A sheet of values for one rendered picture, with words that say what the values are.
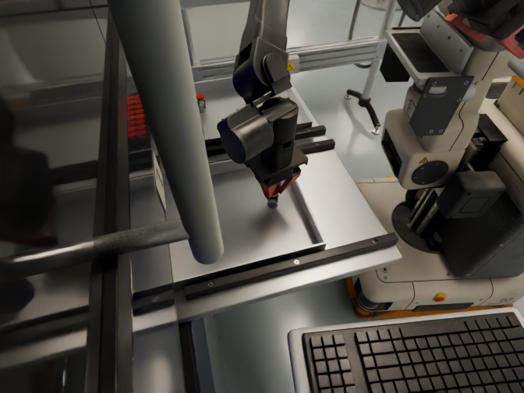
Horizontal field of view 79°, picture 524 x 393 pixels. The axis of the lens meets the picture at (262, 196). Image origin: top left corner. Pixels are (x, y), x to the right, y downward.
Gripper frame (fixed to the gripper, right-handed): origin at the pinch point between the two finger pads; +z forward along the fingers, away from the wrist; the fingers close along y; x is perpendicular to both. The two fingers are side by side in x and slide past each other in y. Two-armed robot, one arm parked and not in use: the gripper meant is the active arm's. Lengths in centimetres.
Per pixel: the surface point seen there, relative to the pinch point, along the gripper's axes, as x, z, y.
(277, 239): 7.8, 4.3, 3.5
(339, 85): -136, 86, -154
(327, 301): 2, 91, -34
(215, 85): -45.5, 1.9, -8.5
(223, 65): -118, 36, -44
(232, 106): -35.8, 3.6, -9.1
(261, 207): -0.7, 4.2, 2.2
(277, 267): 13.4, 2.7, 7.3
